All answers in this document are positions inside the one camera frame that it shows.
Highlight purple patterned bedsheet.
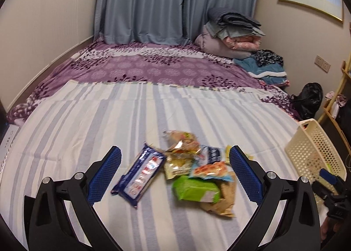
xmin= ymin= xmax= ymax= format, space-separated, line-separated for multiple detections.
xmin=7 ymin=40 xmax=302 ymax=127

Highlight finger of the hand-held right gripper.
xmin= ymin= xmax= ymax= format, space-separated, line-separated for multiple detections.
xmin=319 ymin=168 xmax=349 ymax=186

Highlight folded pink quilt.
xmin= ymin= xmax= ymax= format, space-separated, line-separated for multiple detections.
xmin=223 ymin=34 xmax=261 ymax=51

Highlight striped white and grey sheet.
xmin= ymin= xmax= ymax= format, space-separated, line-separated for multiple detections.
xmin=0 ymin=80 xmax=327 ymax=251

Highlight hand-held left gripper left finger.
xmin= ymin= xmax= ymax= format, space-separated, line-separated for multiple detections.
xmin=24 ymin=145 xmax=124 ymax=251

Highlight brown paper snack packet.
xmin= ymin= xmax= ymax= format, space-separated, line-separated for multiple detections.
xmin=200 ymin=177 xmax=237 ymax=218

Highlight cream perforated plastic basket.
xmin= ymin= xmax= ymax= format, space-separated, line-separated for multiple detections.
xmin=285 ymin=119 xmax=347 ymax=205

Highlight person's right hand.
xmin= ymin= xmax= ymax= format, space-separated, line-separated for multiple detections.
xmin=321 ymin=217 xmax=340 ymax=242

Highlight blue fleece blanket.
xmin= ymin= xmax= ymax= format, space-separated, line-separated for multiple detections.
xmin=233 ymin=56 xmax=288 ymax=85

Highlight leopard print cloth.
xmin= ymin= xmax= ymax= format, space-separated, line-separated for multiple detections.
xmin=252 ymin=49 xmax=284 ymax=68

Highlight orange and light blue packet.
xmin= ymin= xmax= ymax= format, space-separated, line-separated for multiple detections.
xmin=189 ymin=161 xmax=233 ymax=183

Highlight black shopping bag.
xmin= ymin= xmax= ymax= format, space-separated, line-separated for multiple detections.
xmin=338 ymin=100 xmax=351 ymax=134

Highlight grey-blue curtain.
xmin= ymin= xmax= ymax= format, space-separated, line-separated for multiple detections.
xmin=93 ymin=0 xmax=261 ymax=46

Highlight dark blue snack packet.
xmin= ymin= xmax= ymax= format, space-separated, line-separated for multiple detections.
xmin=199 ymin=145 xmax=229 ymax=171

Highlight pink clothes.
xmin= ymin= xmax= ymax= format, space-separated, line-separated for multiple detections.
xmin=325 ymin=91 xmax=347 ymax=107

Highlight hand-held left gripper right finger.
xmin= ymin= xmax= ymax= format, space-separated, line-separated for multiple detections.
xmin=227 ymin=145 xmax=321 ymax=251

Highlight wooden shelf rack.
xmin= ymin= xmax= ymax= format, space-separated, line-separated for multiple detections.
xmin=315 ymin=22 xmax=351 ymax=158

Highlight folded mauve quilt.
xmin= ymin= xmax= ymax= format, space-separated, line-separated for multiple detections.
xmin=194 ymin=25 xmax=254 ymax=60

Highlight blue biscuit packet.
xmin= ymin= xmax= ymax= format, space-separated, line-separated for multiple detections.
xmin=110 ymin=143 xmax=166 ymax=209

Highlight folded pale green blanket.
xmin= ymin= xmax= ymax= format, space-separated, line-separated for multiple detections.
xmin=219 ymin=25 xmax=265 ymax=38

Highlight clear bread bag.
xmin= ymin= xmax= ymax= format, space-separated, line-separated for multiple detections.
xmin=163 ymin=130 xmax=202 ymax=158

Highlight folded grey quilt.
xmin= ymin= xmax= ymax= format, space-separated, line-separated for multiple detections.
xmin=207 ymin=7 xmax=262 ymax=32

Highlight green snack packet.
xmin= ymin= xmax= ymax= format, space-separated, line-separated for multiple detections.
xmin=172 ymin=176 xmax=221 ymax=203

